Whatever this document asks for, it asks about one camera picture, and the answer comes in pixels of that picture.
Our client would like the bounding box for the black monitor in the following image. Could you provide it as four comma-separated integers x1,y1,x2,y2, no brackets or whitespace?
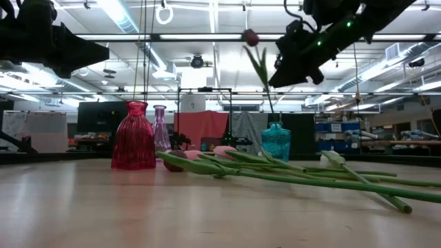
76,101,129,134

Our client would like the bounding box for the red cloth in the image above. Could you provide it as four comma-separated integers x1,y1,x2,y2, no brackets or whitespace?
173,110,229,151

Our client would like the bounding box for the white partition board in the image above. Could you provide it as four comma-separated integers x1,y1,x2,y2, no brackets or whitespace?
1,111,68,153

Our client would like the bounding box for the blue storage shelf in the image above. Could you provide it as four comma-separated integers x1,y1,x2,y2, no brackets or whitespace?
314,120,362,154

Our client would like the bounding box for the grey cloth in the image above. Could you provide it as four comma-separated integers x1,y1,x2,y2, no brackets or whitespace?
231,112,269,154

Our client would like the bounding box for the pink artificial tulip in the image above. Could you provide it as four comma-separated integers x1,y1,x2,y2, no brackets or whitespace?
183,149,380,183
212,145,441,189

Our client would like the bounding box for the black panel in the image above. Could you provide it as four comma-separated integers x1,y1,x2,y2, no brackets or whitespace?
275,113,316,156

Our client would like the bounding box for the blue textured glass vase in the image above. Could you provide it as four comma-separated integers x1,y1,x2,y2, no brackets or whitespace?
260,121,292,163

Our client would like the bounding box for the red ribbed glass vase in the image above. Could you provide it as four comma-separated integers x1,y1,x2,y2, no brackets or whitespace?
110,100,157,171

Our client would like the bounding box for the thin hanging cable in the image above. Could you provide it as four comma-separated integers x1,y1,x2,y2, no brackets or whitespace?
143,0,148,103
132,0,145,101

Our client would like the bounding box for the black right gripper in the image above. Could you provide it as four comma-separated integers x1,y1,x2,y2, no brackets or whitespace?
267,19,341,89

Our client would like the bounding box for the round black ceiling camera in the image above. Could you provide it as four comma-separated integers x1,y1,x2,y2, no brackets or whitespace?
190,54,205,70

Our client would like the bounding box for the white artificial tulip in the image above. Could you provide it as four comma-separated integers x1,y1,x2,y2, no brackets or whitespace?
319,150,413,215

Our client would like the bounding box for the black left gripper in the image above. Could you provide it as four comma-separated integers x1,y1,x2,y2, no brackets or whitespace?
43,21,111,80

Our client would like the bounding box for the purple ribbed glass vase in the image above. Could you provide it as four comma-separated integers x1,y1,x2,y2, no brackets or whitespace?
152,105,173,163

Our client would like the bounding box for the dark red artificial tulip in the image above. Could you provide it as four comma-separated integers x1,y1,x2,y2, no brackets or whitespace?
242,28,276,125
155,149,441,204

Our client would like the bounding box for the black square frame stand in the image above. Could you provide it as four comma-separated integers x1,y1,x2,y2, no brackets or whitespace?
176,87,233,147

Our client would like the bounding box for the white hanging ring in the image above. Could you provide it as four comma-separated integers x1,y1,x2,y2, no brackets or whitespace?
155,3,174,26

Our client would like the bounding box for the small black background robot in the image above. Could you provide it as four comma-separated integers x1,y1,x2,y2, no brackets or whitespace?
220,132,254,148
170,132,192,151

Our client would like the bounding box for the white cylinder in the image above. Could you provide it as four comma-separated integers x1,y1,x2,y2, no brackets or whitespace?
180,93,207,113

